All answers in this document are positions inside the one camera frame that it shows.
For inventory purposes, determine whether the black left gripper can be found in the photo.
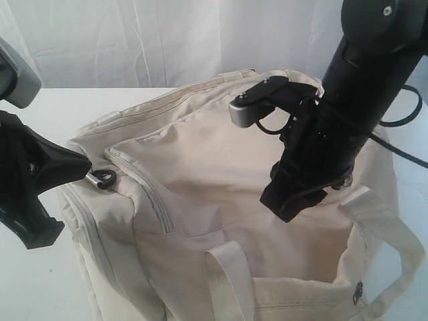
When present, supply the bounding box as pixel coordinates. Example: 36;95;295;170
1;111;92;249

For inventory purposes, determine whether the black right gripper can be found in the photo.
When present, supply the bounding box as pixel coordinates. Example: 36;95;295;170
260;82;354;223

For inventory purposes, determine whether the cream fabric duffel bag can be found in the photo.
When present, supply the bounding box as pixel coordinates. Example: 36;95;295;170
59;70;425;320

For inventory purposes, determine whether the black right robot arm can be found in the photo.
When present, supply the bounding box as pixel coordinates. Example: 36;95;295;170
260;1;427;222

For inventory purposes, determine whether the white curtain backdrop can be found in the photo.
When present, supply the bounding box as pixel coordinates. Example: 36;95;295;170
1;1;342;88

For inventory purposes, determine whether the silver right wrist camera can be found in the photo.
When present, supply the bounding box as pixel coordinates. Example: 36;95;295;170
229;76;289;128

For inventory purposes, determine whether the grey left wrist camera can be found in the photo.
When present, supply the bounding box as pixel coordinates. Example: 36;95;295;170
1;38;41;109

